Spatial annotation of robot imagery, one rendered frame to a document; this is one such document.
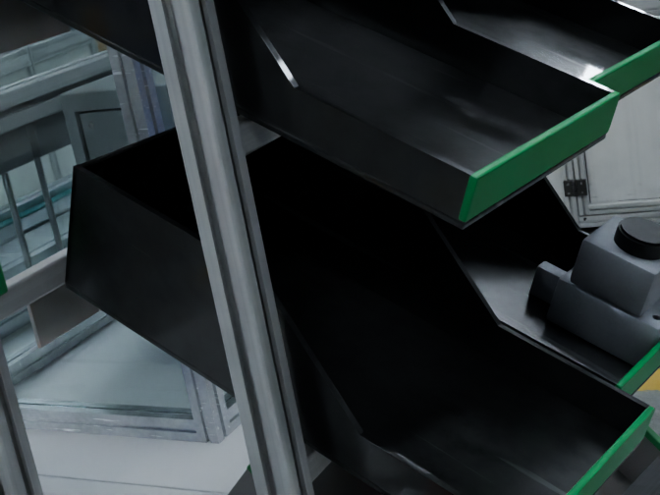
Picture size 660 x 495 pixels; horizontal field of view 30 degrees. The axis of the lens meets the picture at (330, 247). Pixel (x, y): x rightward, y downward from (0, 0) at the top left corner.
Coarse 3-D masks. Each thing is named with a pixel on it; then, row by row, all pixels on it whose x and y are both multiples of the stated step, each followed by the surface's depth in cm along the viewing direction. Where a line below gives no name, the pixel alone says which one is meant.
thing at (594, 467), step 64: (128, 192) 65; (256, 192) 72; (320, 192) 69; (384, 192) 66; (128, 256) 61; (192, 256) 58; (320, 256) 71; (384, 256) 68; (448, 256) 65; (128, 320) 63; (192, 320) 60; (320, 320) 66; (384, 320) 67; (448, 320) 67; (320, 384) 56; (384, 384) 62; (448, 384) 63; (512, 384) 64; (576, 384) 63; (320, 448) 57; (384, 448) 55; (448, 448) 59; (512, 448) 60; (576, 448) 61
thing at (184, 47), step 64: (192, 0) 49; (192, 64) 50; (192, 128) 52; (192, 192) 52; (256, 256) 53; (256, 320) 53; (0, 384) 64; (256, 384) 54; (0, 448) 63; (256, 448) 55
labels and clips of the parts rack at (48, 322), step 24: (0, 0) 66; (0, 24) 66; (24, 24) 67; (48, 24) 69; (0, 48) 66; (0, 264) 64; (0, 288) 64; (48, 312) 69; (72, 312) 71; (96, 312) 72; (48, 336) 69
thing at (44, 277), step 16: (240, 128) 53; (256, 128) 54; (256, 144) 54; (64, 256) 68; (32, 272) 66; (48, 272) 67; (64, 272) 68; (16, 288) 65; (32, 288) 66; (48, 288) 67; (0, 304) 64; (16, 304) 65; (0, 320) 64; (320, 464) 59
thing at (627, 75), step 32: (448, 0) 72; (480, 0) 73; (512, 0) 74; (544, 0) 73; (576, 0) 72; (608, 0) 71; (512, 32) 69; (544, 32) 70; (576, 32) 71; (608, 32) 71; (640, 32) 70; (576, 64) 67; (608, 64) 68; (640, 64) 65
